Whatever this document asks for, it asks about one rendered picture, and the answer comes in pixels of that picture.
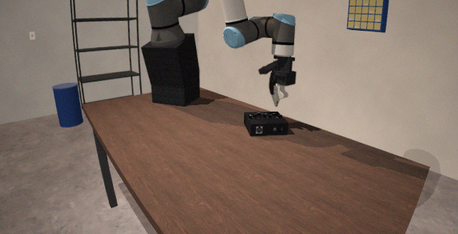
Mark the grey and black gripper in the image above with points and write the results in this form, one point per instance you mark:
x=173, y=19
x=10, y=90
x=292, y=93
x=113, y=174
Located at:
x=284, y=69

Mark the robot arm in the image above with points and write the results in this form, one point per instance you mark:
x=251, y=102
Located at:
x=239, y=29

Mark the black lighting desk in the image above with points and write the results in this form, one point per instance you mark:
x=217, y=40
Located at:
x=258, y=124

